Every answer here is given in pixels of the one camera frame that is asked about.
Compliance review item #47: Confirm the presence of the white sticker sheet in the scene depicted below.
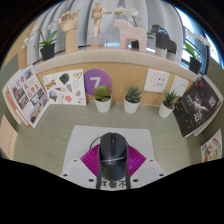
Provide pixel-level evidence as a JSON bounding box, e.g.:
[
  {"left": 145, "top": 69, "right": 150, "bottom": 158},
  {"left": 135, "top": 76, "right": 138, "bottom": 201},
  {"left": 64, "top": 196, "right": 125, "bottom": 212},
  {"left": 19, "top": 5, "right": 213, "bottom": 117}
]
[{"left": 42, "top": 68, "right": 88, "bottom": 106}]

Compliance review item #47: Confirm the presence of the pink horse figurine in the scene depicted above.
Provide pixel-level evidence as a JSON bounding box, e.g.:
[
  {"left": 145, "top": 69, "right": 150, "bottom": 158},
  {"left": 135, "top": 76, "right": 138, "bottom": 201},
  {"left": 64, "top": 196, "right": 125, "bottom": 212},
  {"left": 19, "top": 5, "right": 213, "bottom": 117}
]
[{"left": 112, "top": 18, "right": 148, "bottom": 53}]

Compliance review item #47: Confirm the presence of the small black horse figurine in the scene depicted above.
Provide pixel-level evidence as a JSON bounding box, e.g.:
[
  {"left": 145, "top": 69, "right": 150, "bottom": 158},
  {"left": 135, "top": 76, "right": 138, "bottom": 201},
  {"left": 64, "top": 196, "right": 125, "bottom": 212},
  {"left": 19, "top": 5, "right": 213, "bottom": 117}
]
[{"left": 165, "top": 39, "right": 178, "bottom": 62}]

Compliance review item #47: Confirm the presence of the spiky succulent in white pot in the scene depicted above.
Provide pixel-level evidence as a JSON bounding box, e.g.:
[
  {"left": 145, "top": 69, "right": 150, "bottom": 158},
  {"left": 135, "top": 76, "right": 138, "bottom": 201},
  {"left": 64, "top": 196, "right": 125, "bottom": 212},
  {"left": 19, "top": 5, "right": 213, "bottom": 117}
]
[{"left": 158, "top": 89, "right": 179, "bottom": 119}]

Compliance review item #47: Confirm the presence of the colourful picture booklet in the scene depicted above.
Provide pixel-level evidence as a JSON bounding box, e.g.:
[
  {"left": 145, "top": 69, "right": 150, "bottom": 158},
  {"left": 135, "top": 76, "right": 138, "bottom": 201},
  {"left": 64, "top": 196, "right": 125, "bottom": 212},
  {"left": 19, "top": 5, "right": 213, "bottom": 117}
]
[{"left": 200, "top": 129, "right": 224, "bottom": 163}]

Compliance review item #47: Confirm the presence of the large black horse figurine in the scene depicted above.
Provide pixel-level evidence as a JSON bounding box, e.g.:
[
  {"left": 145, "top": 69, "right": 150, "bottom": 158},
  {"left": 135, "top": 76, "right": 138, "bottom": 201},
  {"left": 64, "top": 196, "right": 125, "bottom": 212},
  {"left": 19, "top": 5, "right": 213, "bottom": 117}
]
[{"left": 150, "top": 24, "right": 172, "bottom": 58}]

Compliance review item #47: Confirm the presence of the black cover book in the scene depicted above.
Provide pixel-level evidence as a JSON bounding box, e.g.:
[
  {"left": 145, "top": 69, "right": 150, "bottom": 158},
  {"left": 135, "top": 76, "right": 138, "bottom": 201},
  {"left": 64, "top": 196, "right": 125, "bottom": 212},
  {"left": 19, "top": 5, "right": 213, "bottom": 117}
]
[{"left": 172, "top": 75, "right": 224, "bottom": 138}]

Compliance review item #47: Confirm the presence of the white book with photo cover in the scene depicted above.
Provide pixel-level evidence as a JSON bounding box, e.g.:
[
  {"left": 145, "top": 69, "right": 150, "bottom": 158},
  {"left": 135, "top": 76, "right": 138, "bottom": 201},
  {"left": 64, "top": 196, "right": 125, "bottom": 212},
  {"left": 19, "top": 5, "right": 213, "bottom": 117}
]
[{"left": 2, "top": 64, "right": 51, "bottom": 129}]

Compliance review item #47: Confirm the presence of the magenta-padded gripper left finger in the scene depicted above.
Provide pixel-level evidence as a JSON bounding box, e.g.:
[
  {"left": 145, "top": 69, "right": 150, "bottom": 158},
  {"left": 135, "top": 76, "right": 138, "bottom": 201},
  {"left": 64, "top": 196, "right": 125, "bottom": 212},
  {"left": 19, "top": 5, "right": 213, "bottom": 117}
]
[{"left": 59, "top": 143, "right": 101, "bottom": 189}]

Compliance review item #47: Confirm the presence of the wooden mannequin figure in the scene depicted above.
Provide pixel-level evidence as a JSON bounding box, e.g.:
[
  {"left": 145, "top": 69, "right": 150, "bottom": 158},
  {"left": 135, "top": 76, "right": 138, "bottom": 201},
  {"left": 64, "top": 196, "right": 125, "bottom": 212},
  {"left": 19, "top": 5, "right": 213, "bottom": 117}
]
[{"left": 90, "top": 2, "right": 113, "bottom": 48}]

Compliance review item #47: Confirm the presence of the green plant in black pot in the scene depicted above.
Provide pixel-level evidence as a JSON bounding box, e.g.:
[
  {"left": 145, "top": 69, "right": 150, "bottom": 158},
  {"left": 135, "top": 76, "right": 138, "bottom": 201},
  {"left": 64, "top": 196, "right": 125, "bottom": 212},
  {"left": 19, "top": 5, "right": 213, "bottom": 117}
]
[{"left": 182, "top": 31, "right": 209, "bottom": 75}]

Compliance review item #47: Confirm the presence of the dark grey computer mouse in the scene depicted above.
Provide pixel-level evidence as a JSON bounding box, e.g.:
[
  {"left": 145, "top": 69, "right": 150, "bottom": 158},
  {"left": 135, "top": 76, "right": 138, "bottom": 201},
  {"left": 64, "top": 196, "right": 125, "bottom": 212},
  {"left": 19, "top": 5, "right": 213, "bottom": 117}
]
[{"left": 98, "top": 132, "right": 129, "bottom": 182}]

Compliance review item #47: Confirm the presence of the purple round number sticker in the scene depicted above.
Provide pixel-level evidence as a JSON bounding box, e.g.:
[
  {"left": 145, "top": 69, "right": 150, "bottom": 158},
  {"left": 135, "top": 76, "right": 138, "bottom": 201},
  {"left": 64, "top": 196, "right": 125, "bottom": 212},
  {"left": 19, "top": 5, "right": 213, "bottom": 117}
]
[{"left": 83, "top": 68, "right": 113, "bottom": 98}]

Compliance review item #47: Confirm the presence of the white printed mouse pad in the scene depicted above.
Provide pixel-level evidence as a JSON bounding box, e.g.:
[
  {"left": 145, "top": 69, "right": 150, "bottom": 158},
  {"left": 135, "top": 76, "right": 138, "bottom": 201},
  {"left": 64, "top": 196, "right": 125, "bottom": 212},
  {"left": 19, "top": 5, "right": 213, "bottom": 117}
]
[{"left": 61, "top": 124, "right": 156, "bottom": 191}]

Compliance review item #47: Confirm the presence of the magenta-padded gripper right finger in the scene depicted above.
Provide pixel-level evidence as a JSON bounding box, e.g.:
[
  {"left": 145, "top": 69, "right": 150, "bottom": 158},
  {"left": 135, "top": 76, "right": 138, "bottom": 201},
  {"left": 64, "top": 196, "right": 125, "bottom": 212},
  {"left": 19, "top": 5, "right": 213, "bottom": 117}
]
[{"left": 126, "top": 143, "right": 167, "bottom": 189}]

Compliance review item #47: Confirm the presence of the white orchid in black pot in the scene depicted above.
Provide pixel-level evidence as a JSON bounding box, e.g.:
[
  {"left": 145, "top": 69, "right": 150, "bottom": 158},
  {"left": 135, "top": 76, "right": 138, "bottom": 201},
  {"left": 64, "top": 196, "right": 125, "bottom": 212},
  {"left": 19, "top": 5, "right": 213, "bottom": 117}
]
[
  {"left": 114, "top": 6, "right": 156, "bottom": 50},
  {"left": 20, "top": 21, "right": 59, "bottom": 62}
]

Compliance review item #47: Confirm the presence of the pale grey curtain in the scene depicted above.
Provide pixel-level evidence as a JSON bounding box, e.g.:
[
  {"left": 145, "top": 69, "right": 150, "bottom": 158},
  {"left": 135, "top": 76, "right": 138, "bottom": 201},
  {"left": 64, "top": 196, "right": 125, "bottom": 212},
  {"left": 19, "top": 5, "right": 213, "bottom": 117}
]
[{"left": 26, "top": 0, "right": 183, "bottom": 64}]

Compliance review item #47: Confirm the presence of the white wall socket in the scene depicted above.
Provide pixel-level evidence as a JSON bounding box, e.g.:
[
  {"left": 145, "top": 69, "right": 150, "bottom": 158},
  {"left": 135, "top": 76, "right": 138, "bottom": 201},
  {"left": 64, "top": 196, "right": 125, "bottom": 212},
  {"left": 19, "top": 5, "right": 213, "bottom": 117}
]
[
  {"left": 143, "top": 68, "right": 170, "bottom": 94},
  {"left": 169, "top": 75, "right": 190, "bottom": 98}
]

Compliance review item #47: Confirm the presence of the wooden desk back panel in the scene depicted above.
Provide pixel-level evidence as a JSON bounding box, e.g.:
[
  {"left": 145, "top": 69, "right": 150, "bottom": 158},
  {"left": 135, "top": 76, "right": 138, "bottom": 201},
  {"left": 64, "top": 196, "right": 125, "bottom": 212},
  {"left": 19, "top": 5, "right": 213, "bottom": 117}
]
[{"left": 33, "top": 46, "right": 204, "bottom": 108}]

